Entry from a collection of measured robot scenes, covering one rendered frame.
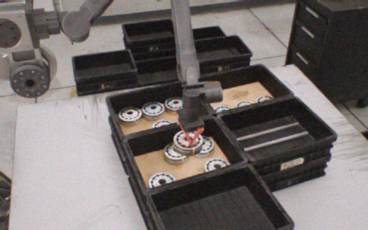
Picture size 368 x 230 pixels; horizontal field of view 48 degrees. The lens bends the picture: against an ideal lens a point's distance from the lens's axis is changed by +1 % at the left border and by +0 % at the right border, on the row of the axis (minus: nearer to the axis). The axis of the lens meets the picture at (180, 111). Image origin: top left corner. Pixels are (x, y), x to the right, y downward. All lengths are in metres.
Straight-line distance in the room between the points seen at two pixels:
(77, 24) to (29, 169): 0.86
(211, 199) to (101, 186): 0.49
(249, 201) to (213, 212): 0.14
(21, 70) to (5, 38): 0.34
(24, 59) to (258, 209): 1.01
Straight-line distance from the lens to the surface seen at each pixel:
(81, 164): 1.87
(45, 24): 1.26
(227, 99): 1.99
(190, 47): 1.30
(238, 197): 1.54
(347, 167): 1.95
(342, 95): 3.33
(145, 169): 1.62
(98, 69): 2.91
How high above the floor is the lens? 1.98
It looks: 38 degrees down
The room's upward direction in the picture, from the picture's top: straight up
